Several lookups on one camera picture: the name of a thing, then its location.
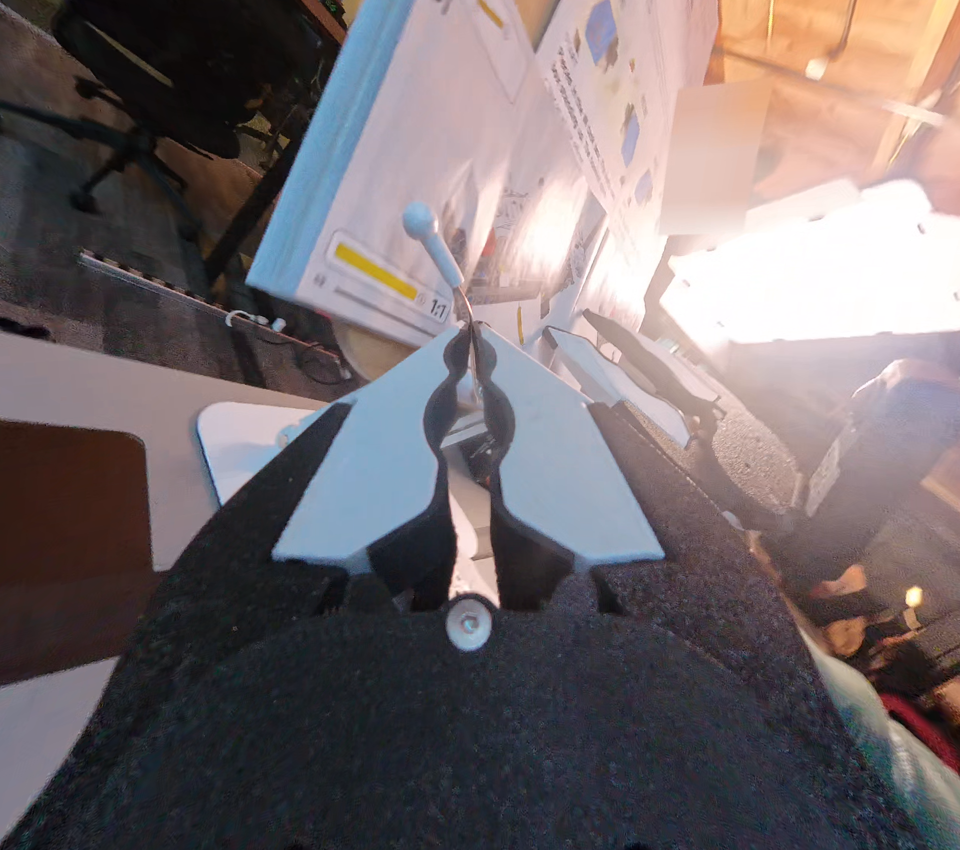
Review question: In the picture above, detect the building instruction booklet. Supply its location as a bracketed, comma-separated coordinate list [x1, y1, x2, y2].
[246, 0, 609, 349]

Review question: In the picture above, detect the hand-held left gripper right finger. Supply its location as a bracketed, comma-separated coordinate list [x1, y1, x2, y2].
[474, 325, 666, 613]

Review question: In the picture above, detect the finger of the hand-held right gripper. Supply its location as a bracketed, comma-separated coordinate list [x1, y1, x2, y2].
[542, 325, 693, 451]
[583, 309, 726, 420]

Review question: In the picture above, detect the dark grey flat mat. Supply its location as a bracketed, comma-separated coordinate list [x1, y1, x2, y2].
[0, 419, 170, 686]

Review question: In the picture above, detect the long grey power strip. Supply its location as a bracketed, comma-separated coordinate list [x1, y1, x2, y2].
[78, 249, 354, 382]

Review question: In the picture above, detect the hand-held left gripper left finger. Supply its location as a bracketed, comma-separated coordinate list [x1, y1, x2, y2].
[270, 325, 474, 613]

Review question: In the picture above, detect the printed task sheet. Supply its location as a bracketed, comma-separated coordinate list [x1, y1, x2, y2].
[536, 0, 721, 236]

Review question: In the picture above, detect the black office chair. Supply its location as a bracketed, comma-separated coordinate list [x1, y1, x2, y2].
[0, 0, 331, 244]

